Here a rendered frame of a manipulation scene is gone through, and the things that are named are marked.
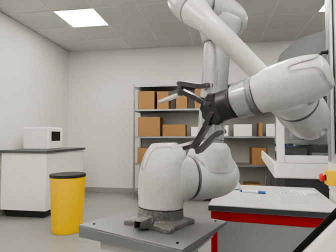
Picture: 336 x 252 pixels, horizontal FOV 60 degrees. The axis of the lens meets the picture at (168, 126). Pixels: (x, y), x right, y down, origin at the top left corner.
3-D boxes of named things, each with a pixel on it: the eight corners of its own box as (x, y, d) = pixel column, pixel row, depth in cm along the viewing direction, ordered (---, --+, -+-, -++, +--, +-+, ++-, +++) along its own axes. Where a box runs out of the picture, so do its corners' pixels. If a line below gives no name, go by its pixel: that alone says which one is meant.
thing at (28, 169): (-4, 217, 390) (-2, 126, 394) (45, 199, 503) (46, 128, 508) (46, 219, 379) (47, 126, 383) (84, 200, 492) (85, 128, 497)
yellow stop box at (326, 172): (326, 185, 142) (326, 171, 142) (322, 183, 149) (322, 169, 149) (338, 186, 140) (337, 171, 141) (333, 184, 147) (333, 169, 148)
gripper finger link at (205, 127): (215, 110, 76) (219, 113, 76) (196, 144, 80) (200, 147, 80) (208, 110, 73) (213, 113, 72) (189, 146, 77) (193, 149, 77)
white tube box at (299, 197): (281, 202, 141) (281, 194, 142) (277, 198, 150) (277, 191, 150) (308, 203, 139) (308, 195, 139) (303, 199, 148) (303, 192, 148)
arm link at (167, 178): (129, 203, 102) (133, 140, 104) (173, 200, 111) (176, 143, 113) (150, 213, 88) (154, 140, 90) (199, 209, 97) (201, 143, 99)
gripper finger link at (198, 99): (208, 108, 73) (210, 103, 73) (174, 91, 78) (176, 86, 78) (215, 108, 76) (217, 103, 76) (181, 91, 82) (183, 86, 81)
